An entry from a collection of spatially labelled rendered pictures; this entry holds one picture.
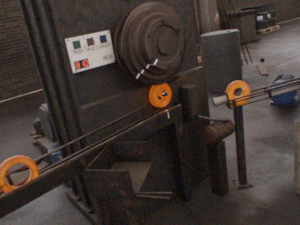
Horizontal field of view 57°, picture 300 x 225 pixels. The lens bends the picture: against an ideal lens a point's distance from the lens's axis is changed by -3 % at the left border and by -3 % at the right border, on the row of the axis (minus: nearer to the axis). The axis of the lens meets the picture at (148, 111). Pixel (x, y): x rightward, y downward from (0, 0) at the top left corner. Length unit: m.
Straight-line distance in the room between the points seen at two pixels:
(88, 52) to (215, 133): 0.93
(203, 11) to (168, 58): 4.50
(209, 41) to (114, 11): 2.79
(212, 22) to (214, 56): 1.67
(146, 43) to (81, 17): 0.37
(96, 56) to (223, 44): 2.94
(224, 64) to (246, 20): 5.29
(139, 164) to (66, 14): 0.84
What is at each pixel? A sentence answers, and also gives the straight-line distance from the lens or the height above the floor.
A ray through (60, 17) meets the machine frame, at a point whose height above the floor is 1.35.
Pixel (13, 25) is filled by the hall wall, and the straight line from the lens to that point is 7.60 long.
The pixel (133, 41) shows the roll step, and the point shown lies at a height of 1.16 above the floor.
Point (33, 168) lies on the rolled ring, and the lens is 1.46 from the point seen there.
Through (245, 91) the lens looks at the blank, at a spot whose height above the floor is 0.71.
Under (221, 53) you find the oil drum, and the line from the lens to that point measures 4.34.
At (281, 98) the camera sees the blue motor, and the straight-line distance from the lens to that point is 3.62.
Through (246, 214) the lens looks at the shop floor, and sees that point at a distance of 1.99.
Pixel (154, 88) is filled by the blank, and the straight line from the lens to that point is 1.70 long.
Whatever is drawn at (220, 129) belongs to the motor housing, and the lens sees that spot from 1.92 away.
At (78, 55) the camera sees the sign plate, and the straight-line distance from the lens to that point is 1.57.
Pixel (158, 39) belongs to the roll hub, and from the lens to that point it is 1.57.
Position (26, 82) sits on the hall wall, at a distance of 7.64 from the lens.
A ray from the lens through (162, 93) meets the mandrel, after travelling 1.71.
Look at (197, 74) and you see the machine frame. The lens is 2.05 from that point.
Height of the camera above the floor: 1.27
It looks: 18 degrees down
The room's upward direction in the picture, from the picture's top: 10 degrees counter-clockwise
